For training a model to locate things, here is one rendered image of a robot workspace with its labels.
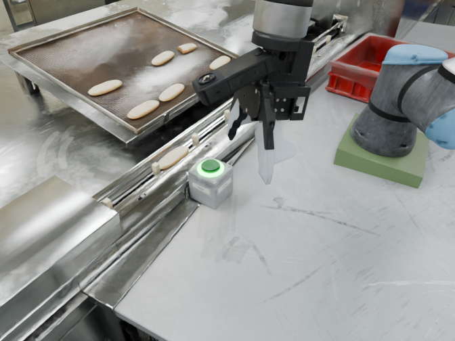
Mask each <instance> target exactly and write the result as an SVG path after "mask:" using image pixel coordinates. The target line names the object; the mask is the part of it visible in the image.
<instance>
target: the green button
mask: <svg viewBox="0 0 455 341"><path fill-rule="evenodd" d="M201 170H202V171H203V172H204V173H210V174H211V173H216V172H218V171H219V170H220V163H219V162H218V161H216V160H205V161H204V162H203V163H202V164H201Z"/></svg>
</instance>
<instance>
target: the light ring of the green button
mask: <svg viewBox="0 0 455 341"><path fill-rule="evenodd" d="M217 161H218V160H217ZM203 162H204V161H202V162H201V163H200V164H199V165H198V172H199V173H200V174H201V175H202V176H204V177H216V176H218V175H220V174H221V173H222V172H223V170H224V166H223V164H222V163H221V162H220V161H218V162H219V163H220V166H221V168H220V170H219V171H218V172H216V173H211V174H210V173H204V172H203V171H202V170H201V164H202V163H203Z"/></svg>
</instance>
